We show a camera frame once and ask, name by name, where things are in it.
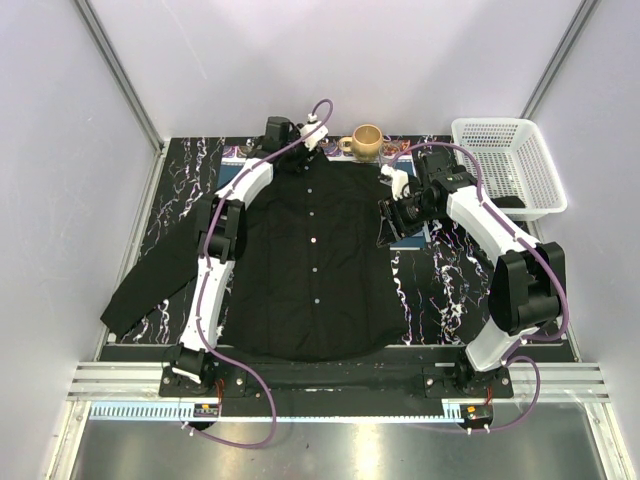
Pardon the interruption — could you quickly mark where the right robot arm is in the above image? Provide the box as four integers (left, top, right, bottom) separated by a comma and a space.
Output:
377, 154, 569, 397

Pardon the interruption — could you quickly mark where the clear drinking glass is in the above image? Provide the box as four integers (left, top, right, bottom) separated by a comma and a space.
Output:
378, 142, 400, 166

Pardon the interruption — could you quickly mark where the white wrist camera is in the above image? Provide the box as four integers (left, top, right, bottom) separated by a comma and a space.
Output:
379, 164, 411, 201
298, 113, 328, 151

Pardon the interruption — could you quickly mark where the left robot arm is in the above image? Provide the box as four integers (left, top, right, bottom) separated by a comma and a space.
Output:
159, 113, 328, 397

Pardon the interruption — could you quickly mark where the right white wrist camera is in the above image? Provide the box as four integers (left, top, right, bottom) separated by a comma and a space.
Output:
379, 164, 411, 201

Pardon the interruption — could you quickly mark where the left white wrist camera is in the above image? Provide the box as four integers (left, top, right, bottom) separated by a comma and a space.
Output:
298, 113, 328, 151

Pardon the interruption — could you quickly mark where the white plastic basket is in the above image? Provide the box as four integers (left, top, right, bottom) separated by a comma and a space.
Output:
451, 117, 567, 222

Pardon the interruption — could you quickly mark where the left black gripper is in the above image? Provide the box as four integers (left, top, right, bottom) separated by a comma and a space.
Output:
281, 125, 320, 172

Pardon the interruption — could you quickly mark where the tan ceramic mug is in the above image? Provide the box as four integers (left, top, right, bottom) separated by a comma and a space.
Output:
338, 124, 383, 163

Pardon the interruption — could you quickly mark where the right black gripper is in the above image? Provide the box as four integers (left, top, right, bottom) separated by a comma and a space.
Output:
377, 192, 440, 248

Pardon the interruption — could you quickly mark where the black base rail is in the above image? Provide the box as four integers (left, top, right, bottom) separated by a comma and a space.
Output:
159, 346, 514, 422

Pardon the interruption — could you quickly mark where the black button shirt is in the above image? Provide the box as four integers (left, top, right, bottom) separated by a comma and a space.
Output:
99, 149, 526, 364

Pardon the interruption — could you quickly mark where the blue patterned placemat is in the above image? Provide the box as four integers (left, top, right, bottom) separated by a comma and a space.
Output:
216, 137, 429, 250

